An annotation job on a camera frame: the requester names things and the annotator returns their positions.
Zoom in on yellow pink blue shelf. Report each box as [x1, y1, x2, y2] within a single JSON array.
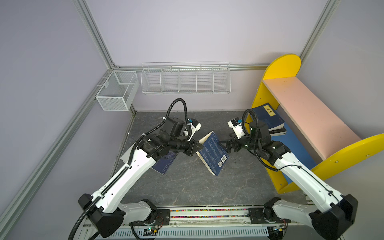
[[252, 54, 384, 180]]

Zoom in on white mesh basket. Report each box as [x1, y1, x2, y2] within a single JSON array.
[[96, 71, 140, 112]]

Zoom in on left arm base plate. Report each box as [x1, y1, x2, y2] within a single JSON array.
[[132, 209, 171, 226]]

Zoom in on white paper file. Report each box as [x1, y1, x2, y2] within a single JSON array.
[[120, 145, 133, 164]]

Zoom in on dark blue thin book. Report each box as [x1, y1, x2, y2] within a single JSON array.
[[152, 151, 178, 175]]

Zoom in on aluminium front rail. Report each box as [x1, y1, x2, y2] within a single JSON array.
[[78, 205, 343, 240]]

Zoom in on white wire wall rack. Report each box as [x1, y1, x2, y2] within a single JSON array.
[[141, 62, 232, 94]]

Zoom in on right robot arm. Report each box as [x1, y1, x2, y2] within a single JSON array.
[[220, 109, 358, 240]]

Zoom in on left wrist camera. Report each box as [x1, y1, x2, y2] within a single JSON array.
[[188, 119, 202, 141]]

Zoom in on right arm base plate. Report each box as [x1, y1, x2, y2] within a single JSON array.
[[247, 207, 291, 224]]

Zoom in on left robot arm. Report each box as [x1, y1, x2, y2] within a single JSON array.
[[68, 98, 203, 240]]

